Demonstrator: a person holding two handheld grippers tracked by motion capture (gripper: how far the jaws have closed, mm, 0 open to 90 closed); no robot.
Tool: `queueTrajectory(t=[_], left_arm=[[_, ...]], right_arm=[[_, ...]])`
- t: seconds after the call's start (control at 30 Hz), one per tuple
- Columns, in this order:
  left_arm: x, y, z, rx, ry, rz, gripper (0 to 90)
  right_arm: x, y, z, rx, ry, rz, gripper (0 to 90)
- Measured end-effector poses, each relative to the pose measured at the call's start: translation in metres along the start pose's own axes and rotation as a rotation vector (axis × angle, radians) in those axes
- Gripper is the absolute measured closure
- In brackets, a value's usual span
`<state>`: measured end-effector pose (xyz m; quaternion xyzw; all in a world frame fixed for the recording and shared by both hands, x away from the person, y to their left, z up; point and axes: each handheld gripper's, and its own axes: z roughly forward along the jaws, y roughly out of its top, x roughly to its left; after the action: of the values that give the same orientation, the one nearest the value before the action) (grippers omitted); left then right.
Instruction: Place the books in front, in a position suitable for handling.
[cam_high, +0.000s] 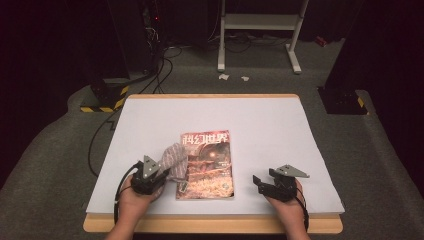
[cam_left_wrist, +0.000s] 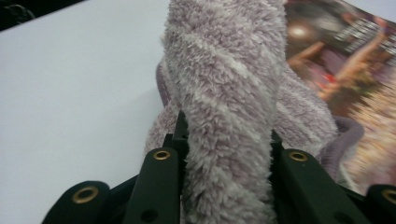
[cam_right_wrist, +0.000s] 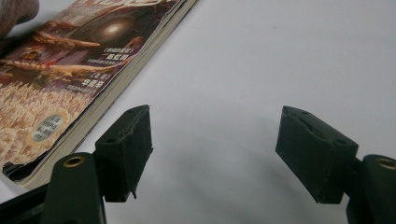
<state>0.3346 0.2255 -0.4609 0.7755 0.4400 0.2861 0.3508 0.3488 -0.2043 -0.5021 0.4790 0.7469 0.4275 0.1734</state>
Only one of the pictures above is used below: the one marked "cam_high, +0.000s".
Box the white metal stand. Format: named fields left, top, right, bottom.
left=216, top=0, right=310, bottom=75

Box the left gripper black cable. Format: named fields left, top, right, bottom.
left=112, top=160, right=145, bottom=225

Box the black base with yellow stripes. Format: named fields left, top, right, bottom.
left=79, top=77, right=131, bottom=114
left=316, top=86, right=371, bottom=117

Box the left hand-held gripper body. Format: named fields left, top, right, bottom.
left=130, top=154, right=170, bottom=197

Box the person's left hand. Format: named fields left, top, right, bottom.
left=117, top=174, right=165, bottom=216

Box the black equipment rack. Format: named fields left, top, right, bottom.
left=141, top=0, right=168, bottom=74

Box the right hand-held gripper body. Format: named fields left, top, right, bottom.
left=257, top=163, right=311, bottom=203

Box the white table sheet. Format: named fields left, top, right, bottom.
left=85, top=96, right=346, bottom=216

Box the person's right hand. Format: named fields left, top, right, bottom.
left=264, top=178, right=306, bottom=219

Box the striped pink cloth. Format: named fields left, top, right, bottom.
left=155, top=142, right=190, bottom=183

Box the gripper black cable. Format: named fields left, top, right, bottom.
left=294, top=184, right=311, bottom=233
left=112, top=160, right=145, bottom=225

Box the bundle of floor cables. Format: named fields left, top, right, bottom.
left=206, top=30, right=292, bottom=54

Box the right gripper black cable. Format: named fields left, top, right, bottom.
left=294, top=184, right=311, bottom=233

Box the glossy magazine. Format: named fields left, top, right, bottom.
left=175, top=129, right=236, bottom=201

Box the black floor cable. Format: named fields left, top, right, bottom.
left=87, top=46, right=184, bottom=178

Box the wooden table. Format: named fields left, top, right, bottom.
left=82, top=93, right=344, bottom=235

